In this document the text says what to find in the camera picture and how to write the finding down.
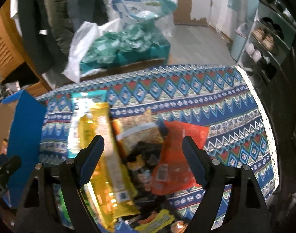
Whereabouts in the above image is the black yellow-label snack packet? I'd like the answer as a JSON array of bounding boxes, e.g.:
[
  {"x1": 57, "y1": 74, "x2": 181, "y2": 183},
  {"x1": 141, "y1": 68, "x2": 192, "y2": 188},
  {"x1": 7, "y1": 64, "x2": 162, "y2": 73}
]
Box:
[
  {"x1": 133, "y1": 209, "x2": 176, "y2": 233},
  {"x1": 125, "y1": 143, "x2": 164, "y2": 190}
]

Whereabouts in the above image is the grey shoe rack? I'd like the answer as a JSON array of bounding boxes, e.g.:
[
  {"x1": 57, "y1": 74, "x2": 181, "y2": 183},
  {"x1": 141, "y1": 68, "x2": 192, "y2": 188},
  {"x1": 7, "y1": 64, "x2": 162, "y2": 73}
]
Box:
[{"x1": 235, "y1": 0, "x2": 296, "y2": 83}]

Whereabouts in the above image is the pile of teal packets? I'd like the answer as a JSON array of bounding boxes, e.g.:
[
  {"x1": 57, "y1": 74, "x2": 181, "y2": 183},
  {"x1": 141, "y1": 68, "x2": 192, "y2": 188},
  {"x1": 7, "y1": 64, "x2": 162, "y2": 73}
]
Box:
[{"x1": 80, "y1": 24, "x2": 168, "y2": 63}]

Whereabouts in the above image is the long yellow snack packet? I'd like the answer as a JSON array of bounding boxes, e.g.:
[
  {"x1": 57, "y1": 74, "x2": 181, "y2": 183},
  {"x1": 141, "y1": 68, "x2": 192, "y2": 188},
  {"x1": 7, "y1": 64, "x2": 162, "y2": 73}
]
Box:
[{"x1": 78, "y1": 102, "x2": 142, "y2": 229}]

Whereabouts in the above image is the blue-rimmed cardboard box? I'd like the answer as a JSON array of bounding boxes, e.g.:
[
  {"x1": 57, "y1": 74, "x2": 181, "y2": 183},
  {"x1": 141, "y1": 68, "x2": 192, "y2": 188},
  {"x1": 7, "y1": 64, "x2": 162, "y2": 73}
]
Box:
[{"x1": 0, "y1": 90, "x2": 48, "y2": 208}]

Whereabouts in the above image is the olive hanging coat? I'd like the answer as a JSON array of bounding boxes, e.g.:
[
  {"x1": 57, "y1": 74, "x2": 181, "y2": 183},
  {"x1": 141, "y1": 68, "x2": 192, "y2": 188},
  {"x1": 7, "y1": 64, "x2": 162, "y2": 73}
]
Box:
[{"x1": 41, "y1": 0, "x2": 77, "y2": 55}]

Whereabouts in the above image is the grey hanging garment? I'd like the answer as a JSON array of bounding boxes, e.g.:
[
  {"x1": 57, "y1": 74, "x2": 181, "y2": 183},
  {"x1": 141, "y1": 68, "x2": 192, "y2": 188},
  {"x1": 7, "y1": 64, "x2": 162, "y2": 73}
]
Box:
[{"x1": 73, "y1": 0, "x2": 110, "y2": 27}]

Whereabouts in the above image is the dark hanging coat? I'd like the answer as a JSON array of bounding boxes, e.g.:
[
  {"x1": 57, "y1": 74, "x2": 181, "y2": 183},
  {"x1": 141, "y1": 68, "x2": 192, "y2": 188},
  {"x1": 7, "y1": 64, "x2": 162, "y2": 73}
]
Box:
[{"x1": 17, "y1": 0, "x2": 66, "y2": 74}]

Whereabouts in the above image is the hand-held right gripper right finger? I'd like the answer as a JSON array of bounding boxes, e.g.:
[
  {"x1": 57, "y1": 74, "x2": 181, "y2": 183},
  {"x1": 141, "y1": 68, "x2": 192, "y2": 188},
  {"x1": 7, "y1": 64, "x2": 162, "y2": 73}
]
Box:
[{"x1": 181, "y1": 136, "x2": 282, "y2": 233}]

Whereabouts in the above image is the teal white snack packet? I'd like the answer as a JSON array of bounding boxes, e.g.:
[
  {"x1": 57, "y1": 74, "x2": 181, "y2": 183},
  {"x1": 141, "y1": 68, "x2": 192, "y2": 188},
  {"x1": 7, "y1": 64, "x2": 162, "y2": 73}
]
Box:
[{"x1": 68, "y1": 90, "x2": 109, "y2": 159}]

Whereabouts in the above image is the brown clear-window snack packet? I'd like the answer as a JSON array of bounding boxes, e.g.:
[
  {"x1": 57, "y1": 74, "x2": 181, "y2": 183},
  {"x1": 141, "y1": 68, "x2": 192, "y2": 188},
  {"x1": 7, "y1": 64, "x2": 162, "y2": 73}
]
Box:
[{"x1": 112, "y1": 109, "x2": 164, "y2": 156}]

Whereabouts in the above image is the clear plastic bag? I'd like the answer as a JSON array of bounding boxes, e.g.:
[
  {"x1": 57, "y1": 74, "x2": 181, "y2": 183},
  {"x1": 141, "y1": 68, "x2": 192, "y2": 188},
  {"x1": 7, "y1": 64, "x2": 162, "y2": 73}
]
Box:
[{"x1": 62, "y1": 21, "x2": 129, "y2": 83}]

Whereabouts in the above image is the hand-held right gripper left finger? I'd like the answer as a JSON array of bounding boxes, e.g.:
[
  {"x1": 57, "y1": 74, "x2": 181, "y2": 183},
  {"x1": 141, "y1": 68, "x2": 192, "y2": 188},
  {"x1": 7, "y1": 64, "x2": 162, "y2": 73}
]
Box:
[{"x1": 13, "y1": 135, "x2": 107, "y2": 233}]

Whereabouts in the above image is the grey clothes pile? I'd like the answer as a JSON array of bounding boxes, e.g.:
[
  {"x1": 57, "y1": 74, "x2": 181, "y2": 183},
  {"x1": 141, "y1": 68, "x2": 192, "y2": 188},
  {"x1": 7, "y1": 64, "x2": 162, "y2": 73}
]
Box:
[{"x1": 0, "y1": 80, "x2": 19, "y2": 103}]

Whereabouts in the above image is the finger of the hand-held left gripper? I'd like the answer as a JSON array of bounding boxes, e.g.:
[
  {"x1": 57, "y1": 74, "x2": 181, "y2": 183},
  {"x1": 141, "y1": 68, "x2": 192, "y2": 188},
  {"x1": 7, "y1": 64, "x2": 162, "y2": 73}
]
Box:
[{"x1": 0, "y1": 155, "x2": 22, "y2": 176}]

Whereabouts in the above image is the orange snack packet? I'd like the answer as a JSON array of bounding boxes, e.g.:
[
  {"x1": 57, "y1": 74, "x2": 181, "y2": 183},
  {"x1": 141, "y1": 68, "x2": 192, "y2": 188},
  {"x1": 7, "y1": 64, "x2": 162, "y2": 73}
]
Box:
[{"x1": 150, "y1": 120, "x2": 210, "y2": 196}]

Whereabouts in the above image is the blue patterned tablecloth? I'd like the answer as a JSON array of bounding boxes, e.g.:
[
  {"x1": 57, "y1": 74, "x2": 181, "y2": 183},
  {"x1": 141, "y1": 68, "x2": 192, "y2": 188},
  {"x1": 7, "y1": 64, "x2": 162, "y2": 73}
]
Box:
[{"x1": 38, "y1": 64, "x2": 280, "y2": 233}]

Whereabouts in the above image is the tan shoe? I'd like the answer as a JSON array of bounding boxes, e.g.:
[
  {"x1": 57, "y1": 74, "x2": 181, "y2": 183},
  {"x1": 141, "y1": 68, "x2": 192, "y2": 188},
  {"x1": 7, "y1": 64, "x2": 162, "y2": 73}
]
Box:
[
  {"x1": 261, "y1": 34, "x2": 276, "y2": 51},
  {"x1": 251, "y1": 28, "x2": 266, "y2": 40}
]

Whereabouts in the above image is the blue white plastic package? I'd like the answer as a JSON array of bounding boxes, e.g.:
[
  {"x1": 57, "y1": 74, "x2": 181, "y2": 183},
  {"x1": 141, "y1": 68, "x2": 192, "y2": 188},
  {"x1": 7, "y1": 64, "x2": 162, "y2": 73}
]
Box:
[{"x1": 107, "y1": 0, "x2": 179, "y2": 30}]

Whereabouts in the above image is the teal round bin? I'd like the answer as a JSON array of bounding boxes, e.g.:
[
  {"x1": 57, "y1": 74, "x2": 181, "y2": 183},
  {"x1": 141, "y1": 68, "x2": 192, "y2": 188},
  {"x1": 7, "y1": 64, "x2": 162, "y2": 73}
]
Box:
[{"x1": 229, "y1": 34, "x2": 248, "y2": 63}]

